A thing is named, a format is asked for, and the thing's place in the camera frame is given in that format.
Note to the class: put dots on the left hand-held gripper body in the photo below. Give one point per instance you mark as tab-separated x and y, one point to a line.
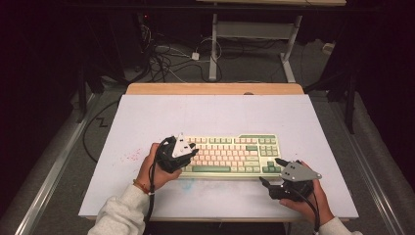
181	147

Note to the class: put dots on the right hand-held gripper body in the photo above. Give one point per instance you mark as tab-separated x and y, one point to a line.
298	173

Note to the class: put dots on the cream and green keyboard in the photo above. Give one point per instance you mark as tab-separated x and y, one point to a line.
231	156

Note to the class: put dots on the person's right hand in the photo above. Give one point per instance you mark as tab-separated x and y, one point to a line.
313	205

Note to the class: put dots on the person's left hand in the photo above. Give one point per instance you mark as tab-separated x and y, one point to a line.
150	173

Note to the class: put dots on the white table mat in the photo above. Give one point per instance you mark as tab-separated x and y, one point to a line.
215	114

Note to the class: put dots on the black metal stand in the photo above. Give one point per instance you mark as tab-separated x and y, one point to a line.
350	104
81	98

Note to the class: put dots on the white power adapter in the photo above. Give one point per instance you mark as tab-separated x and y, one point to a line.
195	56

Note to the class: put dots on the small white box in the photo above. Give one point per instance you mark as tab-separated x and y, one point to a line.
328	48

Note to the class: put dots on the metal floor rail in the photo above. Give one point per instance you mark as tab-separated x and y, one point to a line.
52	169
368	169

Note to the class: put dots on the white metal desk frame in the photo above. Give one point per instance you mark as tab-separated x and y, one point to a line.
253	30

